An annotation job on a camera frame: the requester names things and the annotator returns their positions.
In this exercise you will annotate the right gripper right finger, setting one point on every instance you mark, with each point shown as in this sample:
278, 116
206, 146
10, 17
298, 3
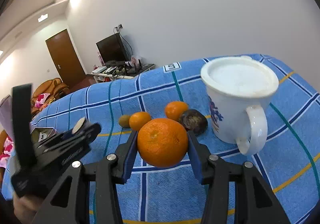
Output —
255, 202

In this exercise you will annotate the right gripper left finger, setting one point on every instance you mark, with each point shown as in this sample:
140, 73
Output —
68, 201

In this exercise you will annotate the green kiwi fruit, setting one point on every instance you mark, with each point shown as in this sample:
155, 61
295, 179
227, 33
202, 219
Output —
124, 121

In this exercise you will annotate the dark brown passion fruit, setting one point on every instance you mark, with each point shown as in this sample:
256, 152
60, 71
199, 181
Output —
194, 121

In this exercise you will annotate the large orange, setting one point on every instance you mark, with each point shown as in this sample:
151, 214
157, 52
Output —
162, 142

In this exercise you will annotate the person left hand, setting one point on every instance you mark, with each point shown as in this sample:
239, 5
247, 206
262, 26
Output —
26, 207

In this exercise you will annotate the pink metal tin box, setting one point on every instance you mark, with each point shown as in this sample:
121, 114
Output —
39, 134

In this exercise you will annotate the purple thermos bottle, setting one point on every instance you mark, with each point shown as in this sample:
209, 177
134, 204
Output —
6, 115

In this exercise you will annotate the orange leather armchair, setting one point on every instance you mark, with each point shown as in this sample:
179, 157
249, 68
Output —
55, 87

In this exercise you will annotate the orange left in row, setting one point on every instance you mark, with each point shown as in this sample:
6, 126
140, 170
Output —
139, 119

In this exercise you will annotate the orange in row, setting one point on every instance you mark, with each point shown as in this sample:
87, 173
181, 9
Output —
139, 119
175, 109

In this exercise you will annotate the brown wooden door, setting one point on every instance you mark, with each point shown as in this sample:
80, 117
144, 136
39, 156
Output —
65, 58

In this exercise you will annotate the white tv stand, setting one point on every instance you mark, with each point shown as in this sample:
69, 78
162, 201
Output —
119, 72

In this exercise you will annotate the white floral mug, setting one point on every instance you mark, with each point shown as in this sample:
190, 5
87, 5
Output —
239, 90

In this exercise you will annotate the orange right in row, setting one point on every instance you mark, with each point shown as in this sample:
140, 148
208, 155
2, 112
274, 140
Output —
175, 109

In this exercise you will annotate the pink box beside television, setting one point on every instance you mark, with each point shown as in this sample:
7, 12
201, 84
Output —
100, 58

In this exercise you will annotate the blue plaid blanket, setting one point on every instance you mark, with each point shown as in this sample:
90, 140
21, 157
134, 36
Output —
289, 161

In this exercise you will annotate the black router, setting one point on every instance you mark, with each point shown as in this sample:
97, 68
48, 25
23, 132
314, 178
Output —
136, 65

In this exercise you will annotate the black television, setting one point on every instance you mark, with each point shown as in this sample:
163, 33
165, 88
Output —
112, 49

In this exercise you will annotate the wall power socket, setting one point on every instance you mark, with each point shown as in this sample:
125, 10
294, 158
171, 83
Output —
118, 27

